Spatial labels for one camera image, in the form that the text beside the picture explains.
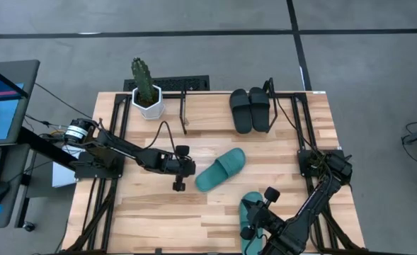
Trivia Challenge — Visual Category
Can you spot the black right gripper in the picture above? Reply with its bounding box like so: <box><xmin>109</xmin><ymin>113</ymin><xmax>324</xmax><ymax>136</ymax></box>
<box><xmin>239</xmin><ymin>186</ymin><xmax>283</xmax><ymax>249</ymax></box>

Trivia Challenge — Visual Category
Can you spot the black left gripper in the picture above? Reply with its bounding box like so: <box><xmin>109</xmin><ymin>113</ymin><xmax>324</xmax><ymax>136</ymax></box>
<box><xmin>158</xmin><ymin>144</ymin><xmax>198</xmax><ymax>193</ymax></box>

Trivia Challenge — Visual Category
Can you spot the teal rubber slide sandal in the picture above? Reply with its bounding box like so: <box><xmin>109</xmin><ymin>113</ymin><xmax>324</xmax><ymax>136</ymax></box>
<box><xmin>239</xmin><ymin>191</ymin><xmax>265</xmax><ymax>255</ymax></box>
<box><xmin>195</xmin><ymin>147</ymin><xmax>247</xmax><ymax>193</ymax></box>

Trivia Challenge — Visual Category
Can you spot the black rubber slide sandal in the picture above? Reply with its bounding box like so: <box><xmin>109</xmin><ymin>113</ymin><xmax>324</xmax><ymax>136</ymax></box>
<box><xmin>229</xmin><ymin>88</ymin><xmax>254</xmax><ymax>135</ymax></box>
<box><xmin>248</xmin><ymin>86</ymin><xmax>272</xmax><ymax>133</ymax></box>

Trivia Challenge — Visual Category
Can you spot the white hexagonal plant pot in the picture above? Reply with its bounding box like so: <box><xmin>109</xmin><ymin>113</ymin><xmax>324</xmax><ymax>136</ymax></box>
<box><xmin>131</xmin><ymin>84</ymin><xmax>166</xmax><ymax>120</ymax></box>

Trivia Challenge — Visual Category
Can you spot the black keyboard behind table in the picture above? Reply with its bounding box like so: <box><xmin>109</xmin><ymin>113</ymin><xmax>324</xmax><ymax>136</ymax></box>
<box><xmin>122</xmin><ymin>74</ymin><xmax>211</xmax><ymax>92</ymax></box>

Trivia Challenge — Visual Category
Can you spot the green cactus plant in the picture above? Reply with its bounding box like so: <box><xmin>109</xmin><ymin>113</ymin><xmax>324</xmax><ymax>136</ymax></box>
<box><xmin>130</xmin><ymin>57</ymin><xmax>159</xmax><ymax>104</ymax></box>

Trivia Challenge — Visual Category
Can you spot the white box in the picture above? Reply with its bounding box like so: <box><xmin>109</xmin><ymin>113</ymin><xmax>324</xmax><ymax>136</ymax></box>
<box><xmin>52</xmin><ymin>161</ymin><xmax>77</xmax><ymax>188</ymax></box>

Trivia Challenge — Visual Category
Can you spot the black desk support bar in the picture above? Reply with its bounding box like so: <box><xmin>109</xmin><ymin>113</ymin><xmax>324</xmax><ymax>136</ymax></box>
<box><xmin>16</xmin><ymin>125</ymin><xmax>79</xmax><ymax>171</ymax></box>

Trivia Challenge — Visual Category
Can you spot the computer monitor with blue screen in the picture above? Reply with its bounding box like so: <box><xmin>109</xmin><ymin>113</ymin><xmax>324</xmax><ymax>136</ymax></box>
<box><xmin>0</xmin><ymin>59</ymin><xmax>41</xmax><ymax>148</ymax></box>

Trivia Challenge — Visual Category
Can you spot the grey side desk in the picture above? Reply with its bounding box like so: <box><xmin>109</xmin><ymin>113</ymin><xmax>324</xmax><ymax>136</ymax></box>
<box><xmin>0</xmin><ymin>143</ymin><xmax>32</xmax><ymax>231</ymax></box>

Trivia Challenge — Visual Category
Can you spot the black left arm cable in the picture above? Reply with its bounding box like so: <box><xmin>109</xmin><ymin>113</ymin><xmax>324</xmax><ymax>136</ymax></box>
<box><xmin>143</xmin><ymin>120</ymin><xmax>178</xmax><ymax>160</ymax></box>

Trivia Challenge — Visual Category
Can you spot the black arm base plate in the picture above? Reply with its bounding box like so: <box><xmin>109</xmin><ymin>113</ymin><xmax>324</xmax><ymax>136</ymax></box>
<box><xmin>74</xmin><ymin>151</ymin><xmax>125</xmax><ymax>180</ymax></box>
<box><xmin>297</xmin><ymin>148</ymin><xmax>349</xmax><ymax>179</ymax></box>

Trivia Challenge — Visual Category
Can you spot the wooden shelf with black frame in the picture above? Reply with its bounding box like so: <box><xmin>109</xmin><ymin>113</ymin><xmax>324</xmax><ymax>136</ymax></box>
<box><xmin>176</xmin><ymin>76</ymin><xmax>278</xmax><ymax>135</ymax></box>

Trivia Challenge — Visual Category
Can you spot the black aluminium rig frame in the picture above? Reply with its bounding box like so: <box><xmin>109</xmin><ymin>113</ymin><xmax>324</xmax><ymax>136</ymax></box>
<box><xmin>62</xmin><ymin>91</ymin><xmax>367</xmax><ymax>255</ymax></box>

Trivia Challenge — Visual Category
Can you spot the thin black hanging cable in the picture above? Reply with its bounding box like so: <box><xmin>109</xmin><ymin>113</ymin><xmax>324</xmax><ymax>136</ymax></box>
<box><xmin>273</xmin><ymin>95</ymin><xmax>325</xmax><ymax>162</ymax></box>

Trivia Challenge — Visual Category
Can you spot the thin black floor cable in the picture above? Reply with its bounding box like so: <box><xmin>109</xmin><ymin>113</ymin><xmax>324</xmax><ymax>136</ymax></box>
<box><xmin>33</xmin><ymin>82</ymin><xmax>94</xmax><ymax>120</ymax></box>

